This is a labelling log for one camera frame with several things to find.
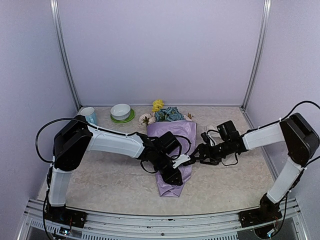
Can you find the purple wrapping paper sheet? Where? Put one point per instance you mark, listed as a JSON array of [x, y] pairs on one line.
[[187, 131]]

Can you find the left aluminium corner post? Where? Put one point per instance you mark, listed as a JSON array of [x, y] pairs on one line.
[[54, 6]]

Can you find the light blue mug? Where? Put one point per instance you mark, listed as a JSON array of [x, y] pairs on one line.
[[89, 114]]

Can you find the aluminium front rail frame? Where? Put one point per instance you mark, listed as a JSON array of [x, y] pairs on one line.
[[112, 226]]

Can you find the pink fake rose stems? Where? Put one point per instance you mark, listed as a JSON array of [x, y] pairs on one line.
[[149, 118]]

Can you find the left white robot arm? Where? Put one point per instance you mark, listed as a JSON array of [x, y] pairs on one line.
[[79, 136]]

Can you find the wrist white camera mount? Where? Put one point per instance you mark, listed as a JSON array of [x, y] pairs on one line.
[[184, 160], [207, 139]]

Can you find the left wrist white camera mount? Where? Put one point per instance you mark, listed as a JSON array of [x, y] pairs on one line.
[[184, 160]]

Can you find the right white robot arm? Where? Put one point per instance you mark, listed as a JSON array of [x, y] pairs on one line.
[[299, 142]]

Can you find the blue fake flower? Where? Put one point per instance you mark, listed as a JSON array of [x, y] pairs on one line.
[[169, 114]]

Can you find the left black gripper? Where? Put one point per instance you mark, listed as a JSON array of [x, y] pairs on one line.
[[169, 178]]

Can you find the white ceramic bowl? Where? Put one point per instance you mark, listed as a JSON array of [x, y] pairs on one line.
[[120, 111]]

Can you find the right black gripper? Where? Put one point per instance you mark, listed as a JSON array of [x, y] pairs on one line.
[[202, 147]]

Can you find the yellow fake flower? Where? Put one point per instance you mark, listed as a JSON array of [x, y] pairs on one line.
[[157, 105]]

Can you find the cream printed ribbon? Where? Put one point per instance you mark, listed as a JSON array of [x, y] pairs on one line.
[[212, 134]]

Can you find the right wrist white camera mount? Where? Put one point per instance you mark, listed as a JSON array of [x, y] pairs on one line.
[[207, 139]]

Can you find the green plate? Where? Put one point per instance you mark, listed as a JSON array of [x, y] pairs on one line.
[[128, 119]]

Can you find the right aluminium corner post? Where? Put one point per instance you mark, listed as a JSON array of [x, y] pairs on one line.
[[258, 53]]

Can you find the aluminium corner post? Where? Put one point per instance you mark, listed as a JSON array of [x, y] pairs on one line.
[[258, 53], [54, 6]]

